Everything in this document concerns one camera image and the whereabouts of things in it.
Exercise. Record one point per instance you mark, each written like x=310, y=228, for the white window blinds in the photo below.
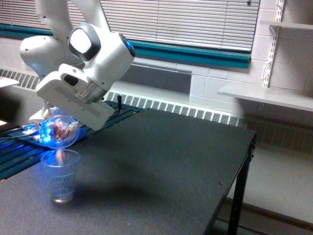
x=218, y=24

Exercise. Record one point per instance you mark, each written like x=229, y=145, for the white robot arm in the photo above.
x=77, y=65

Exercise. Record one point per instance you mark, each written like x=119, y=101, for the white wall shelf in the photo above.
x=288, y=25
x=279, y=97

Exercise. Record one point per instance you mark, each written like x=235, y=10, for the lower white wall shelf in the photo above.
x=279, y=97

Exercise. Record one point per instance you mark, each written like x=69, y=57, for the black table leg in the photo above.
x=239, y=191

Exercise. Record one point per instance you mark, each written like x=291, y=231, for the white baseboard radiator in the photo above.
x=30, y=82

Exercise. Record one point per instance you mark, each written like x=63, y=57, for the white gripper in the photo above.
x=72, y=91

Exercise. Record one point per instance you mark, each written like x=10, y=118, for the upper white wall shelf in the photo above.
x=288, y=25

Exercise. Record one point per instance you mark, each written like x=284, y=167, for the white object at left edge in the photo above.
x=7, y=82

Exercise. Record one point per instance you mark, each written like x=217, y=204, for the blue slotted mounting rail base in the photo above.
x=17, y=155

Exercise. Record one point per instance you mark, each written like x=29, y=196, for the clear plastic cup on table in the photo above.
x=60, y=169

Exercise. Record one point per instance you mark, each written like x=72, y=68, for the white slotted shelf standard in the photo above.
x=274, y=39

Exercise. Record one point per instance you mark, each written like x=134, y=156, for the clear cup with candy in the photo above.
x=60, y=130

